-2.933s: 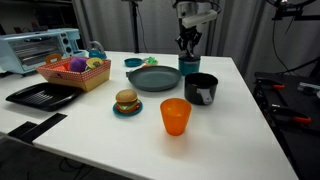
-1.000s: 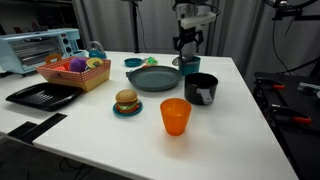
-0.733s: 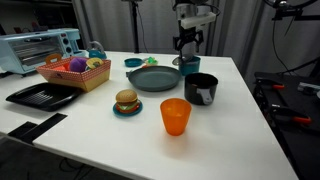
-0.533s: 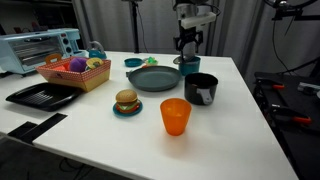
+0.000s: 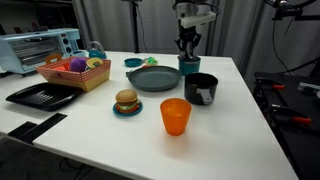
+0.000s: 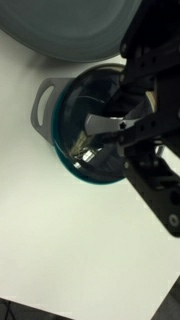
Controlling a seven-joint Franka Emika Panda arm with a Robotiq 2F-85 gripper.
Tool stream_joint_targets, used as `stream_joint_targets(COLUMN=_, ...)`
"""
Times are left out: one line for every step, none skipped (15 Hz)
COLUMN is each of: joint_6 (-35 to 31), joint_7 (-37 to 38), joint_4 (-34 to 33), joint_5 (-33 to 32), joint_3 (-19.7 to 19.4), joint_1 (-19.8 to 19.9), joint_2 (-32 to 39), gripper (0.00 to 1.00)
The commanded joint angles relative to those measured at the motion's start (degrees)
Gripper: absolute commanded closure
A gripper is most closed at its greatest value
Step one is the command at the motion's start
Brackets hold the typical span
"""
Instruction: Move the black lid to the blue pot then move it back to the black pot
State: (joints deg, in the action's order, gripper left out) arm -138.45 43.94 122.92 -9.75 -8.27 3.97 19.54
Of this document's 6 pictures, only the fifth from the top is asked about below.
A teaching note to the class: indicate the purple toy vegetable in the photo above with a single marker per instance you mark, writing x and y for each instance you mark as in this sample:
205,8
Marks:
77,64

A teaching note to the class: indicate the large grey frying pan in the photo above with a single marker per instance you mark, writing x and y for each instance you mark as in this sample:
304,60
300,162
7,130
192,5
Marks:
153,78

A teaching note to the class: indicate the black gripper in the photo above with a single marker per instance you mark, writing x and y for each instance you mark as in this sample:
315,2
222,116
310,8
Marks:
188,35

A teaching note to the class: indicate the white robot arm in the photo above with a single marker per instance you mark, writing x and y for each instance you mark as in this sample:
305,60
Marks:
185,10

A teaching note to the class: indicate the grey device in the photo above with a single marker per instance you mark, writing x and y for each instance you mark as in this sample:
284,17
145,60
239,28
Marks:
308,88

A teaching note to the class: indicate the black tripod pole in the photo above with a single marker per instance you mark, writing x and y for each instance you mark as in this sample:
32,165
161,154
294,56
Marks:
135,26

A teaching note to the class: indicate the black tape strip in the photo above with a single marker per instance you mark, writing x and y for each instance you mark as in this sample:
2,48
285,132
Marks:
40,126

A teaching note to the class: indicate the small teal plate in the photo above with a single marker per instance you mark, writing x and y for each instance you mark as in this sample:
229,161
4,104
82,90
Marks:
138,111

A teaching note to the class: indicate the light blue toaster oven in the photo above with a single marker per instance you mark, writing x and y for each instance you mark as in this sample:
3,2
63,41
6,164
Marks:
16,56

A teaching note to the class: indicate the orange plastic cup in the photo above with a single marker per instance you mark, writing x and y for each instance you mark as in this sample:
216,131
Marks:
175,116

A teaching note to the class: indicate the red and yellow cardboard basket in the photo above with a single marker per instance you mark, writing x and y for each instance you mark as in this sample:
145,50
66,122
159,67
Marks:
73,80

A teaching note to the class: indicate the toy burger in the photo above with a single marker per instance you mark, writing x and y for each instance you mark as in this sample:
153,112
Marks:
126,98

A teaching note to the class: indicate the green and yellow toy food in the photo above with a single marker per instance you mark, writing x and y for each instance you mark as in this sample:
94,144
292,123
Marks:
151,61

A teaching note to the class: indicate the small blue frying pan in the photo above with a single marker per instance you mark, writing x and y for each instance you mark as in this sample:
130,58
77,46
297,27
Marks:
133,62

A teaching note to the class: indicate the dark shelving unit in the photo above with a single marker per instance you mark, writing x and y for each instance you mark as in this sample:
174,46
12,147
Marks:
50,13

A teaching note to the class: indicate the teal toy kettle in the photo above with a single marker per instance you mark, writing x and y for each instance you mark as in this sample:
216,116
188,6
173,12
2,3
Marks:
97,53

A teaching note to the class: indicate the red toy food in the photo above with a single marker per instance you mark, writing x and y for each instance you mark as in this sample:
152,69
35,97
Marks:
61,68

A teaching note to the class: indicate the small red plate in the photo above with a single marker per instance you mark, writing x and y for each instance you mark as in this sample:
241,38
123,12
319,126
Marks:
145,66

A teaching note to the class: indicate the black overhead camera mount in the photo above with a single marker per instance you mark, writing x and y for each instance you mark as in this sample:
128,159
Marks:
290,14

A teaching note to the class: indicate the teal cup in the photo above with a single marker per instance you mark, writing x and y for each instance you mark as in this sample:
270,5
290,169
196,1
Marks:
188,70

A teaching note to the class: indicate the black side table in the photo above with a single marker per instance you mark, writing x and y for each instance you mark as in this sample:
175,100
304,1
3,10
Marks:
300,150

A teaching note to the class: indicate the black baking tray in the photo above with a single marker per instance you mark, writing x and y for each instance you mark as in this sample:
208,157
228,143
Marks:
43,96

